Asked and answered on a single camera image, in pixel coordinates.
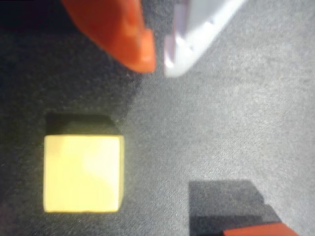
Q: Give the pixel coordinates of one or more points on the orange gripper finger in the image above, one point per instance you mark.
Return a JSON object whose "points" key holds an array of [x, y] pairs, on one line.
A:
{"points": [[118, 29]]}

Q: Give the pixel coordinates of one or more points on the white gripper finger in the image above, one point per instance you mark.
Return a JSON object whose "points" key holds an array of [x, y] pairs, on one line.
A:
{"points": [[199, 29]]}

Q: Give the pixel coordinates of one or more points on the yellow cube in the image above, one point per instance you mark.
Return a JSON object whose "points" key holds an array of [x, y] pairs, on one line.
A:
{"points": [[83, 174]]}

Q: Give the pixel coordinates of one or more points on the red cube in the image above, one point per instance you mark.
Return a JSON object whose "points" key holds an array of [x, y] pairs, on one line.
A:
{"points": [[261, 229]]}

